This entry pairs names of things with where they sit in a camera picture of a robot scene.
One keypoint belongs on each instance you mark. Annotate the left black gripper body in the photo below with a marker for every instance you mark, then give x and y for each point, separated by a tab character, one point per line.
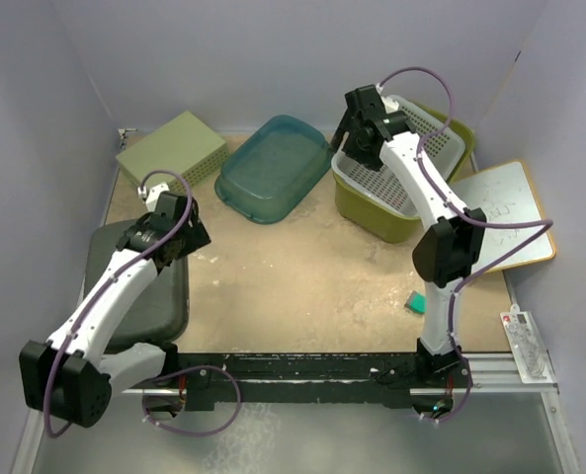
180	236

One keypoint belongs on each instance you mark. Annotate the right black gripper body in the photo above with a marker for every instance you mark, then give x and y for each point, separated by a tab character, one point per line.
354	148

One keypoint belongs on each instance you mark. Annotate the pale green perforated basket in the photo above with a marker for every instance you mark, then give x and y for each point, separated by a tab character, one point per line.
184	145

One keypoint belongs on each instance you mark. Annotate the white perforated basket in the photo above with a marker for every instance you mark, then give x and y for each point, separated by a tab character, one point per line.
446	151

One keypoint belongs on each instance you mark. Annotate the teal plastic tub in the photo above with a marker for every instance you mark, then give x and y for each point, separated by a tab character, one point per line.
273	170

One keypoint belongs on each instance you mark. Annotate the grey plastic tub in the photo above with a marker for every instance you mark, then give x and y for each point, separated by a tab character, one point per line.
161	312

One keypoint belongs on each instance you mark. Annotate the large olive green container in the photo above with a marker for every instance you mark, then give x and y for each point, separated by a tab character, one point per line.
387	225

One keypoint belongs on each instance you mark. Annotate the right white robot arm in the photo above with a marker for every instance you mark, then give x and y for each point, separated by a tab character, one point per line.
452	239

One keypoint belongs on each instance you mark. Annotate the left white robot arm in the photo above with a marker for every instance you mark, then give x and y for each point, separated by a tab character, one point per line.
70	376

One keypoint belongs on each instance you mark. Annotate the green whiteboard eraser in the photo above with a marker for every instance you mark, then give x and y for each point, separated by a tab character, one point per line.
416	303

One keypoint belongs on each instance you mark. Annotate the clear plastic ruler card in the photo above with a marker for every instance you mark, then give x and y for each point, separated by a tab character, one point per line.
526	346

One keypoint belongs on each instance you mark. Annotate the small whiteboard orange frame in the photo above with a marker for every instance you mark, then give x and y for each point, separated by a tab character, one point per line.
505	194

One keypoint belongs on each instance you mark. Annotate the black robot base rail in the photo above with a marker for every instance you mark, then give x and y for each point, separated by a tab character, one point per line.
393	380

